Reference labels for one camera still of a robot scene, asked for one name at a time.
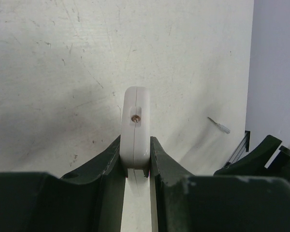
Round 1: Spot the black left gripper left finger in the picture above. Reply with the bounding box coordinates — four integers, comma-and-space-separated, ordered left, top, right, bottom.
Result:
0, 139, 125, 232

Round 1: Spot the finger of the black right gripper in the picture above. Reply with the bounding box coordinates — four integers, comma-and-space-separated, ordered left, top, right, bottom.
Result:
214, 135, 282, 176

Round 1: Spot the aluminium frame rail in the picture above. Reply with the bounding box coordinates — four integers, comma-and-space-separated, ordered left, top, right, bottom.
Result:
223, 130, 251, 168

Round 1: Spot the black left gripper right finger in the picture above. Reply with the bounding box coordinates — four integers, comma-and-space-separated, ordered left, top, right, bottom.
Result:
150, 137, 290, 232

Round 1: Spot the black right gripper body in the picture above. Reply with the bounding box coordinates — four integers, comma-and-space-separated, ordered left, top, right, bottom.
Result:
267, 146, 290, 178

